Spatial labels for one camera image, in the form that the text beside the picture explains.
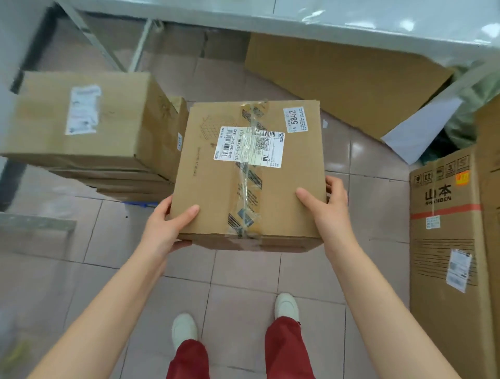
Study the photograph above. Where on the flat cardboard sheet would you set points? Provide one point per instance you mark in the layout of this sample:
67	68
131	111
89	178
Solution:
343	82

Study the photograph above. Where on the white right shoe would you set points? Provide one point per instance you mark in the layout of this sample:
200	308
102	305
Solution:
286	306

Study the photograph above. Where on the pale blue paper sheet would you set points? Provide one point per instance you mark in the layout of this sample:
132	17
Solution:
418	132

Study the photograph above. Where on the white shoe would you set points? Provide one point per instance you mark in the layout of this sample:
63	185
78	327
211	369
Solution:
184	330
286	306

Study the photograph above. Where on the pen scribbled cardboard box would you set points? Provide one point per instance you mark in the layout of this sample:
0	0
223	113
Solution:
109	117

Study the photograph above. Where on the white left shoe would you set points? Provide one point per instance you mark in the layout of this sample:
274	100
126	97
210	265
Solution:
184	330

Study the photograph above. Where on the red trousers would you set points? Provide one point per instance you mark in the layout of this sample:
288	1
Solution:
285	351

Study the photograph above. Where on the white table with plastic cover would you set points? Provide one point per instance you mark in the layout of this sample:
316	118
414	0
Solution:
312	15

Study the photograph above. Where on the grey metal bracket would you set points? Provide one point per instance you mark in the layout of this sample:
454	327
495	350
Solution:
35	223

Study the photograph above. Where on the person's left hand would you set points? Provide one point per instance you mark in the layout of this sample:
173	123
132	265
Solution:
160	230

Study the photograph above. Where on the dark green bag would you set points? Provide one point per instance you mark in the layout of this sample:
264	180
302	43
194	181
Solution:
468	117

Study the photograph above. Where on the line drawing print cardboard box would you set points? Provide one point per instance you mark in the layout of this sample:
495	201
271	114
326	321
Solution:
133	194

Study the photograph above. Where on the tall red striped cardboard box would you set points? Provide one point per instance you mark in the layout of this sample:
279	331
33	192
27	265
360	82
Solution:
441	312

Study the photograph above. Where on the small white paper scrap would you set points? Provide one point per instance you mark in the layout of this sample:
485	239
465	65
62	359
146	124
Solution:
324	123

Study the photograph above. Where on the person's right hand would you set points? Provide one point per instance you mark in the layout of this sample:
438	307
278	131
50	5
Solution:
336	222

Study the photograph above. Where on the clear taped cardboard box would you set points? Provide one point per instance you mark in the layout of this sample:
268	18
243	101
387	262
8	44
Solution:
203	187

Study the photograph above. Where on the blue plastic floor grid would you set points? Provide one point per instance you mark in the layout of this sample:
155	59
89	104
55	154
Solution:
142	204

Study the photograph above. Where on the person's left forearm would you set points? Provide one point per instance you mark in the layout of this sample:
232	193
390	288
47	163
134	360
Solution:
101	320

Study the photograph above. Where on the person's right forearm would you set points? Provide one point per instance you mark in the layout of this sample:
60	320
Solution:
386	320

